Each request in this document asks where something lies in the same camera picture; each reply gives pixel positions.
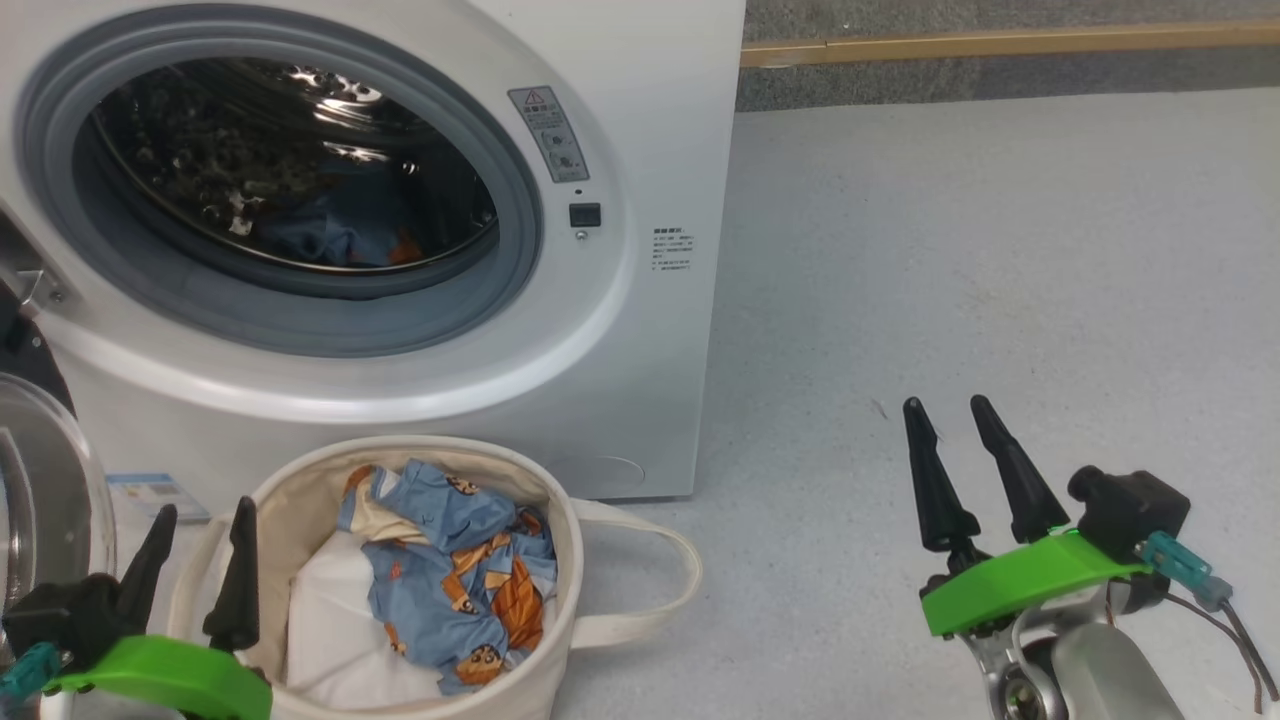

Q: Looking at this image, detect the white cloth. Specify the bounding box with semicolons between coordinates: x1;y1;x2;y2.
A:
285;530;451;711

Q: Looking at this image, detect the left camera cable teal plug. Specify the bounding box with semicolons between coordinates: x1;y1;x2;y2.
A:
0;642;61;701

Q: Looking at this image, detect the white front-load washing machine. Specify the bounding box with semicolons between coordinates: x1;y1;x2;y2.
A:
0;0;746;521

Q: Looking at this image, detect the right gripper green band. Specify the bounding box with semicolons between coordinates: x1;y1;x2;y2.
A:
903;394;1151;639

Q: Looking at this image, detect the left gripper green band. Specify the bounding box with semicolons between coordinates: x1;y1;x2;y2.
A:
40;496;273;720

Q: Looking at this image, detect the wooden baseboard strip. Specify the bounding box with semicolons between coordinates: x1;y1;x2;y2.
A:
740;20;1280;69

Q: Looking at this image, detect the black-rimmed glass washer door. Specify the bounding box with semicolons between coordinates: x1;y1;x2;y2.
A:
0;205;119;616

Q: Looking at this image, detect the cream canvas laundry basket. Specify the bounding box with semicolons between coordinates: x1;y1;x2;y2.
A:
165;435;704;720

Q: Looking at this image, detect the camera cable teal plug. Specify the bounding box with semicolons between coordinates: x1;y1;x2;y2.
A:
0;642;61;701
1140;530;1280;713

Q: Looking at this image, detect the grey warning label sticker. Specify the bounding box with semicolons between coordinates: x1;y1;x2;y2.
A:
508;85;591;184

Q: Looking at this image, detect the right camera cable teal plug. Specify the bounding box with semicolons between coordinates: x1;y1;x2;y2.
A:
1140;530;1280;713

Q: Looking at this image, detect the blue energy label sticker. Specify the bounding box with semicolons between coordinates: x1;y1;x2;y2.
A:
105;472;211;523

